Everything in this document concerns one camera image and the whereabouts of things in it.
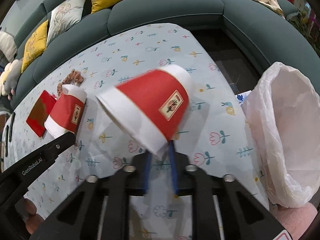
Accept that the red white paper cup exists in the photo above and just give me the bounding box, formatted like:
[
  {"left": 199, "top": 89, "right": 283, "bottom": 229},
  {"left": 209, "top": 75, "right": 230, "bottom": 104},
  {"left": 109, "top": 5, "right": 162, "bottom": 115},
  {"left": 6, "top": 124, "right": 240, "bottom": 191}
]
[
  {"left": 44, "top": 84, "right": 87, "bottom": 139},
  {"left": 96, "top": 64, "right": 193, "bottom": 159}
]

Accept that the orange plastic wrapper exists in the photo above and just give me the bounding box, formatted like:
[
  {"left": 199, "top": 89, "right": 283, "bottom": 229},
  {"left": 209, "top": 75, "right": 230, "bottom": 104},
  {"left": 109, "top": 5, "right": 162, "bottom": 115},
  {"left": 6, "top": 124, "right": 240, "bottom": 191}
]
[{"left": 236, "top": 90, "right": 251, "bottom": 105}]

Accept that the white trash bag bin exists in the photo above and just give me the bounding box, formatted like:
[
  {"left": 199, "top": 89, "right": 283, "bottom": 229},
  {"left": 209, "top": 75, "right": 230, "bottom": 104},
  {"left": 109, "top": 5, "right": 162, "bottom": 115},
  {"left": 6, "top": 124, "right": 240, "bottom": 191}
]
[{"left": 241, "top": 62, "right": 319, "bottom": 208}]

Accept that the red envelope with gold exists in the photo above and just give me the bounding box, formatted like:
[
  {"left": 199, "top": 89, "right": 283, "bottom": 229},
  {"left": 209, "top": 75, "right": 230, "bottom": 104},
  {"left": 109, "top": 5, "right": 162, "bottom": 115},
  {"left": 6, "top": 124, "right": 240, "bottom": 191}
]
[{"left": 26, "top": 90, "right": 57, "bottom": 138}]

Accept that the black remote control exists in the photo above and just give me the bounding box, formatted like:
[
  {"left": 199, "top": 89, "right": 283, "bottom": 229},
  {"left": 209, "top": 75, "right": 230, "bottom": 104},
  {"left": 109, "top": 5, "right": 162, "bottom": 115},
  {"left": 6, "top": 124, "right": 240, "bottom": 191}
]
[
  {"left": 4, "top": 125, "right": 9, "bottom": 157},
  {"left": 9, "top": 112, "right": 16, "bottom": 142}
]

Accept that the pink round stool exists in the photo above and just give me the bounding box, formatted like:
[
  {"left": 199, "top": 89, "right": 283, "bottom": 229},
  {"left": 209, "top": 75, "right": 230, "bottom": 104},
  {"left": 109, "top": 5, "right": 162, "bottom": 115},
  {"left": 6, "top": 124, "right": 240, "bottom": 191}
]
[{"left": 270, "top": 203, "right": 317, "bottom": 239}]

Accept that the brown patterned scrunchie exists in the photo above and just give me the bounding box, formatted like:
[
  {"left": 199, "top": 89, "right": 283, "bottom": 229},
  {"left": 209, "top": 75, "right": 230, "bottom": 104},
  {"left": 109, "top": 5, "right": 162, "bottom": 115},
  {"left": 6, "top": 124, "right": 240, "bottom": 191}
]
[{"left": 57, "top": 69, "right": 84, "bottom": 96}]

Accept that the grey plush toy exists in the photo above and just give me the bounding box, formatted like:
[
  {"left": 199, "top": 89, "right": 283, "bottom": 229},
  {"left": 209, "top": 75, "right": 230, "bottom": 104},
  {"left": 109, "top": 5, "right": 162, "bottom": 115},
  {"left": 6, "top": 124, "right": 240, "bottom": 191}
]
[{"left": 4, "top": 59, "right": 23, "bottom": 100}]

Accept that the floral light blue tablecloth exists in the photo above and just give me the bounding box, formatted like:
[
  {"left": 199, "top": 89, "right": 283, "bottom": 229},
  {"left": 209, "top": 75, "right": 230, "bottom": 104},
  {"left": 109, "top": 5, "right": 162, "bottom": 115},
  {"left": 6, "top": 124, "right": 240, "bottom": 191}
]
[{"left": 4, "top": 23, "right": 268, "bottom": 239}]

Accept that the white flower pillow left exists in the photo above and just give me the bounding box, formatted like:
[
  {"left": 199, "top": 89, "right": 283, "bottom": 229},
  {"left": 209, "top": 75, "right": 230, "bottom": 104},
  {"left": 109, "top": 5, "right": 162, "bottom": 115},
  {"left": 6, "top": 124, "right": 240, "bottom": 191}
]
[{"left": 1, "top": 59, "right": 19, "bottom": 96}]

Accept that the yellow embroidered cushion left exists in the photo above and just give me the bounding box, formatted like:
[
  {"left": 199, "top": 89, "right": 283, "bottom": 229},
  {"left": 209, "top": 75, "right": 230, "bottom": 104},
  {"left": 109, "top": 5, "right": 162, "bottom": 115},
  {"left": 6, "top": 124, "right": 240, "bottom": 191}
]
[{"left": 21, "top": 20, "right": 49, "bottom": 73}]

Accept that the white embroidered cushion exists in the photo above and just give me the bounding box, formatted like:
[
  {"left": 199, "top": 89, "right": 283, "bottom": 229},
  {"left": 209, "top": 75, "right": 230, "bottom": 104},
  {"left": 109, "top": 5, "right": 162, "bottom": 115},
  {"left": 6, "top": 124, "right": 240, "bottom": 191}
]
[{"left": 46, "top": 0, "right": 86, "bottom": 46}]

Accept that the dark green sectional sofa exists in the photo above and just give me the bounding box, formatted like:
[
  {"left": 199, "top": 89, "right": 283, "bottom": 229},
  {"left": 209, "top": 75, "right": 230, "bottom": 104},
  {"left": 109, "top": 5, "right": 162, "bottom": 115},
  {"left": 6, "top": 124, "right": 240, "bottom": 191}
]
[{"left": 3, "top": 0, "right": 319, "bottom": 109}]

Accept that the potted plant with flowers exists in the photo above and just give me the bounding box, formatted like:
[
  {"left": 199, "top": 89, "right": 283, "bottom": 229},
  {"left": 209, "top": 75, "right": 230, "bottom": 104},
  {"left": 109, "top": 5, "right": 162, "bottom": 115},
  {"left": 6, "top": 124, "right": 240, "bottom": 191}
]
[{"left": 289, "top": 2, "right": 319, "bottom": 56}]

